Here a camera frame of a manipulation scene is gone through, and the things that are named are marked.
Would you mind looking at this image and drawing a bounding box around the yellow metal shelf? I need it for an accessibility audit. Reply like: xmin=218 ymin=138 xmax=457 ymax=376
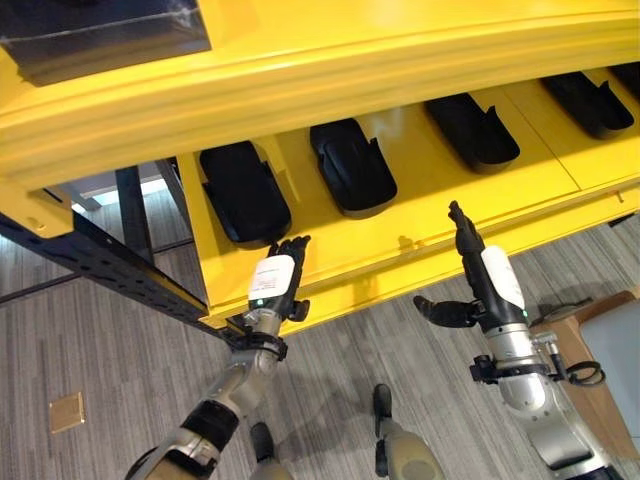
xmin=0 ymin=0 xmax=640 ymax=335

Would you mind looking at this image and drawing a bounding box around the silver right robot leg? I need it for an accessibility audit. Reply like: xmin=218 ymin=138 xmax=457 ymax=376
xmin=372 ymin=383 xmax=446 ymax=480

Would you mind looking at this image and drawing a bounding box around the brass floor socket plate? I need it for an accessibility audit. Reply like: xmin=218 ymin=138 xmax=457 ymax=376
xmin=48 ymin=392 xmax=87 ymax=434

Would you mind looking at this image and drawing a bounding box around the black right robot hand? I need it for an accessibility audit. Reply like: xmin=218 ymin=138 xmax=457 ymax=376
xmin=412 ymin=200 xmax=529 ymax=332

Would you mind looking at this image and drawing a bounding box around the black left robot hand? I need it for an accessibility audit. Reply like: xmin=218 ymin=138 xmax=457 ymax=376
xmin=247 ymin=234 xmax=312 ymax=323

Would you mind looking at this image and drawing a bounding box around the dark metal table leg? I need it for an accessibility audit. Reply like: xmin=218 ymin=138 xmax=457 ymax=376
xmin=114 ymin=165 xmax=156 ymax=265

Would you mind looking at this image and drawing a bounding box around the silver robot leg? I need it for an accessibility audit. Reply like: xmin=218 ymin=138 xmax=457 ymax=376
xmin=372 ymin=383 xmax=446 ymax=480
xmin=248 ymin=421 xmax=293 ymax=480

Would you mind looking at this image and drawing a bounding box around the black plastic box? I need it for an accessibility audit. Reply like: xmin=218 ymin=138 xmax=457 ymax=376
xmin=0 ymin=0 xmax=213 ymax=88

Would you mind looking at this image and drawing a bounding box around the black perforated shelf rail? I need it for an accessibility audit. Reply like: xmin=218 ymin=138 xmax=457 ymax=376
xmin=0 ymin=209 xmax=236 ymax=346

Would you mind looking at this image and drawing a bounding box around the silver left robot leg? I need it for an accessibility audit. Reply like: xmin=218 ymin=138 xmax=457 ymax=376
xmin=248 ymin=421 xmax=293 ymax=480

